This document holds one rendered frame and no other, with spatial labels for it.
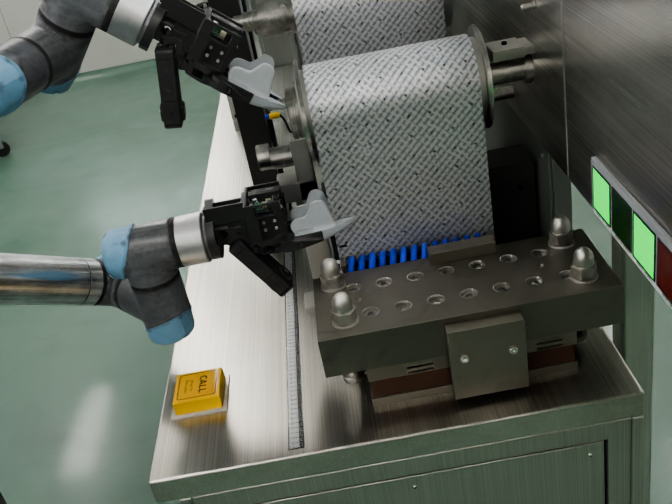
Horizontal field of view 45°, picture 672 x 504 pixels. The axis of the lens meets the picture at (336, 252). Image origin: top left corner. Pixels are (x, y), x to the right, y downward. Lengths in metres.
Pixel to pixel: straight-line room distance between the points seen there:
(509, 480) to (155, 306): 0.56
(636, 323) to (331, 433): 0.69
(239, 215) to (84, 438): 1.72
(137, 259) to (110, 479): 1.48
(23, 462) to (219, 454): 1.73
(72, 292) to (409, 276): 0.51
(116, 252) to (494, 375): 0.55
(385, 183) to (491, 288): 0.22
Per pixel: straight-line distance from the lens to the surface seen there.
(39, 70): 1.10
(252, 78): 1.13
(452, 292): 1.09
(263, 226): 1.15
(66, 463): 2.72
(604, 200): 0.96
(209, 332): 1.36
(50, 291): 1.26
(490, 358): 1.07
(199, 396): 1.19
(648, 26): 0.80
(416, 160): 1.15
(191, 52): 1.11
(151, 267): 1.18
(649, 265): 0.87
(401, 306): 1.09
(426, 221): 1.20
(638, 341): 1.60
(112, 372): 3.02
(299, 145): 1.21
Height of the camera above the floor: 1.63
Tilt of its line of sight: 29 degrees down
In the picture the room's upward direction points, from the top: 11 degrees counter-clockwise
